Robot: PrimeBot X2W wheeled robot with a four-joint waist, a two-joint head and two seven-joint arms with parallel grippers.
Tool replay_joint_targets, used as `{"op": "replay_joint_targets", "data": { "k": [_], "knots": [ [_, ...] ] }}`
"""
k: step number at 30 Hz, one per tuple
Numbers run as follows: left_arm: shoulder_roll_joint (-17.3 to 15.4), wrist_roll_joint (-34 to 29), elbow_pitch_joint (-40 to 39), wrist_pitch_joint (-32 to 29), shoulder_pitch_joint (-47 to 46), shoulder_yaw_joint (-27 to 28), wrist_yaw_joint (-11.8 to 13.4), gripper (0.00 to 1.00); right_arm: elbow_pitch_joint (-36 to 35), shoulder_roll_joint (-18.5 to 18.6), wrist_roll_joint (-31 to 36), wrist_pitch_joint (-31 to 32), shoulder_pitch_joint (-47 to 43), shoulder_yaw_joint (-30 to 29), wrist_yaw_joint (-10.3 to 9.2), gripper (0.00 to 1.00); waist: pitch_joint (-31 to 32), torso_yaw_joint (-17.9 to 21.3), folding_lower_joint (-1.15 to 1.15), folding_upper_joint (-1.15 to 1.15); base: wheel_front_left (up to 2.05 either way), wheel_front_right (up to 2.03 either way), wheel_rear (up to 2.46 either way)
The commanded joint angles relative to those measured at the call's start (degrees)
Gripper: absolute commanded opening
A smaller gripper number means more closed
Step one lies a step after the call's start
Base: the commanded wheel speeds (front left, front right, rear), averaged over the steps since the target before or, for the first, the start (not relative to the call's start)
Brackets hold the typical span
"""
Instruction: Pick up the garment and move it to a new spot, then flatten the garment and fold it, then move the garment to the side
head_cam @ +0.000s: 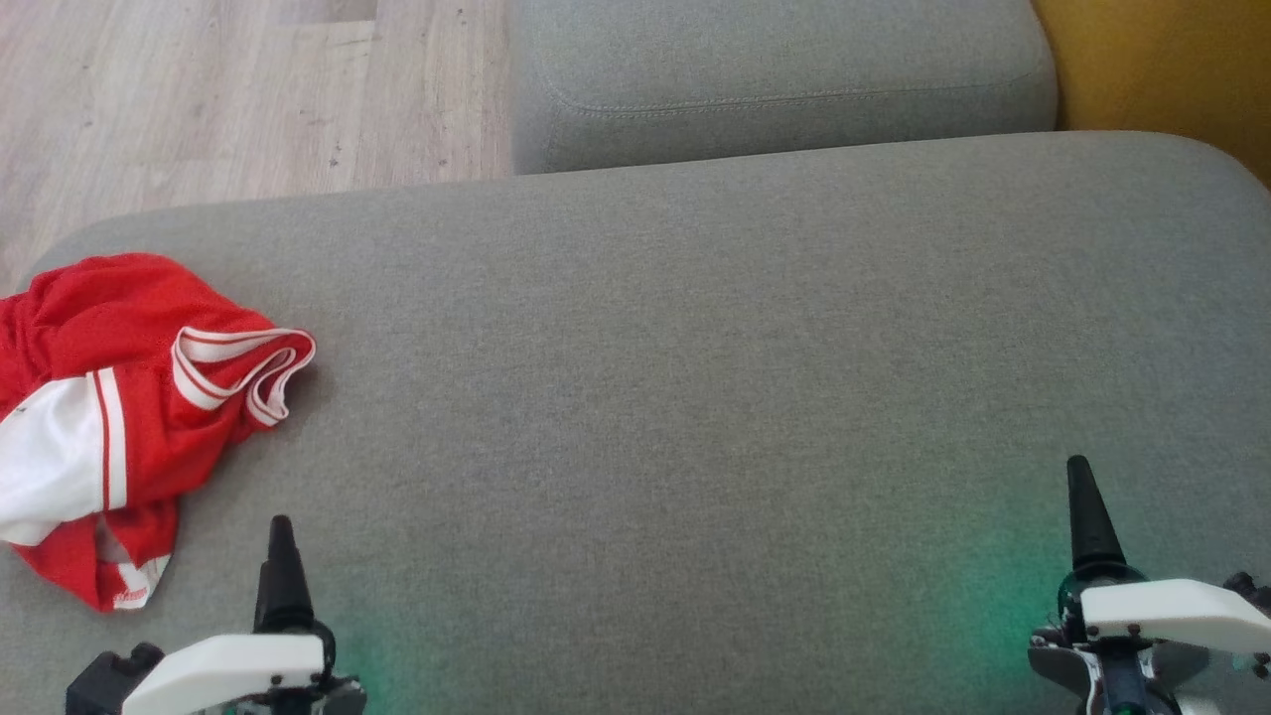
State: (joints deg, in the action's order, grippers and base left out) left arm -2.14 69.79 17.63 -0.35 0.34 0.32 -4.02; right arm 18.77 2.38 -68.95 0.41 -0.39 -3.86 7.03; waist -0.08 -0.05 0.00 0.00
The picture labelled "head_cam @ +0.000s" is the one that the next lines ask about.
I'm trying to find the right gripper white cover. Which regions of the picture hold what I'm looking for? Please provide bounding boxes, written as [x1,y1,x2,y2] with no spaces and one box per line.
[1028,455,1271,715]

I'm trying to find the large grey sofa seat cushion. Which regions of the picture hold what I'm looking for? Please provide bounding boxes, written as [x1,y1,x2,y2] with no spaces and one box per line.
[0,129,1271,715]

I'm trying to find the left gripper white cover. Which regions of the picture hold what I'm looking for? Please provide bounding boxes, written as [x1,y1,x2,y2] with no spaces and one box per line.
[121,514,368,715]

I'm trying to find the red numbered sports jersey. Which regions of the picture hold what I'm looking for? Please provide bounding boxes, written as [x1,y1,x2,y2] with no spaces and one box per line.
[0,253,317,547]

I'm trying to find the red shorts white waistband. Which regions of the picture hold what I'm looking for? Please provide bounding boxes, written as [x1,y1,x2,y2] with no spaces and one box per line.
[10,495,182,613]

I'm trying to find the small grey sofa cushion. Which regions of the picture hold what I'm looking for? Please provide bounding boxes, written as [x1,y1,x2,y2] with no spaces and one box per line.
[508,0,1059,176]

